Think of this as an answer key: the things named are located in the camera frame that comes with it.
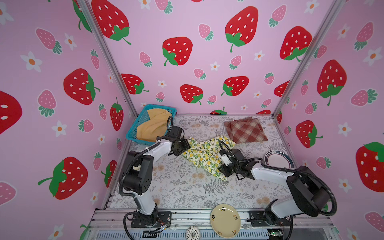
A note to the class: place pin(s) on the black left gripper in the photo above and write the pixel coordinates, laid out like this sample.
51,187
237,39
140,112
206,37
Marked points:
186,146

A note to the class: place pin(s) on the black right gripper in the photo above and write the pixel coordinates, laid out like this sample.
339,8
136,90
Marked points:
223,170

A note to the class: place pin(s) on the lemon print skirt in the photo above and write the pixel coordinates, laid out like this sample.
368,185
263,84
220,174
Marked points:
205,155

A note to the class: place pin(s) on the red plaid skirt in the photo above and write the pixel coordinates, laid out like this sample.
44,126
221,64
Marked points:
248,130

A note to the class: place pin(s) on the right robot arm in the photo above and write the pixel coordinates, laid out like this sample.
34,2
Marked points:
309,195

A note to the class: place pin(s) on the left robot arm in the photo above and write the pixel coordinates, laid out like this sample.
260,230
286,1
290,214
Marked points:
137,171

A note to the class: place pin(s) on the tan skirt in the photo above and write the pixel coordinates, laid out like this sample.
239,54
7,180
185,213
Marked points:
155,127

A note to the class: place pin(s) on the pink plate with teal rim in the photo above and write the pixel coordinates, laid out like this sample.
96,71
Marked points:
278,159

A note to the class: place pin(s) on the cream plate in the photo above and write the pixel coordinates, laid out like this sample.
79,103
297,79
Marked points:
225,221

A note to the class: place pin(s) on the chocolate drizzled donut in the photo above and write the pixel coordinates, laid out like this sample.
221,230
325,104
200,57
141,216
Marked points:
193,233

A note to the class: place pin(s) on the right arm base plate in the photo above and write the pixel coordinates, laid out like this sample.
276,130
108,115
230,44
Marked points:
261,219

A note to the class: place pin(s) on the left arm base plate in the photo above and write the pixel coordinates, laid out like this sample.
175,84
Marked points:
156,220

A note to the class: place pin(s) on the aluminium frame rail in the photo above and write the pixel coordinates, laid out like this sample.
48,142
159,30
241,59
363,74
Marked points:
108,225

